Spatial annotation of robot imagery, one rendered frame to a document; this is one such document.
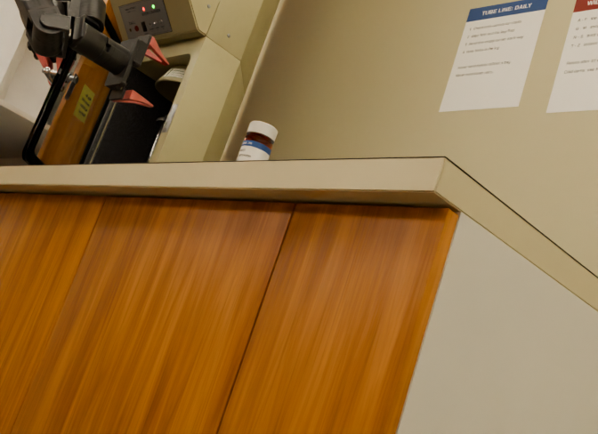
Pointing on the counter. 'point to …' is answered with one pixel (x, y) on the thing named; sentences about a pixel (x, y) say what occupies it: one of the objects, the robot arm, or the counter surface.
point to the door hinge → (99, 132)
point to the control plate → (131, 16)
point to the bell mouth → (171, 82)
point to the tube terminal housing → (213, 73)
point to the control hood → (197, 21)
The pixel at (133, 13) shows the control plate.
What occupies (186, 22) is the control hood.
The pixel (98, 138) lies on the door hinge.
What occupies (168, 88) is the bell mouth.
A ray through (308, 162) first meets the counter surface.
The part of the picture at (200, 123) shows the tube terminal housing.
